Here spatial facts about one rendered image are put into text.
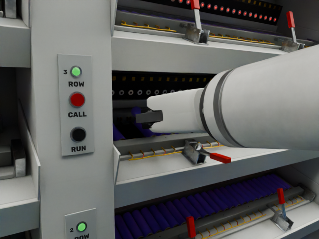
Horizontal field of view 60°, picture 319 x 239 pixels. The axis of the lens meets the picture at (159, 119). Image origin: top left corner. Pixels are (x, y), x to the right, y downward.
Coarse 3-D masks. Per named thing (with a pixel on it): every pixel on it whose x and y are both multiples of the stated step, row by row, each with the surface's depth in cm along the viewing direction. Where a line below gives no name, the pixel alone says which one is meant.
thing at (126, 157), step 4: (204, 144) 52; (208, 144) 53; (212, 144) 53; (216, 144) 54; (220, 144) 54; (172, 148) 48; (176, 148) 49; (180, 148) 49; (144, 152) 46; (148, 152) 46; (152, 152) 46; (156, 152) 46; (160, 152) 47; (164, 152) 47; (168, 152) 48; (172, 152) 48; (124, 156) 43; (128, 156) 44; (136, 156) 44; (140, 156) 45; (144, 156) 45; (120, 160) 43
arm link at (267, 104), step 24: (312, 48) 20; (240, 72) 25; (264, 72) 23; (288, 72) 20; (312, 72) 19; (240, 96) 24; (264, 96) 22; (288, 96) 20; (312, 96) 19; (240, 120) 24; (264, 120) 22; (288, 120) 20; (312, 120) 19; (240, 144) 27; (264, 144) 24; (288, 144) 22; (312, 144) 21
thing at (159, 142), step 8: (160, 136) 48; (168, 136) 49; (176, 136) 49; (184, 136) 50; (192, 136) 50; (200, 136) 51; (208, 136) 52; (120, 144) 43; (128, 144) 44; (136, 144) 44; (144, 144) 45; (152, 144) 46; (160, 144) 47; (168, 144) 48; (176, 144) 49; (184, 144) 50; (120, 152) 43; (128, 152) 44; (136, 152) 45; (176, 152) 47
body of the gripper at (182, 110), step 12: (156, 96) 34; (168, 96) 32; (180, 96) 30; (192, 96) 29; (156, 108) 34; (168, 108) 32; (180, 108) 30; (192, 108) 29; (168, 120) 32; (180, 120) 30; (192, 120) 29; (204, 120) 29; (156, 132) 35; (168, 132) 33; (180, 132) 32; (192, 132) 31; (204, 132) 31
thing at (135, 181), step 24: (120, 168) 41; (144, 168) 43; (168, 168) 44; (192, 168) 45; (216, 168) 48; (240, 168) 53; (264, 168) 57; (120, 192) 39; (144, 192) 42; (168, 192) 45
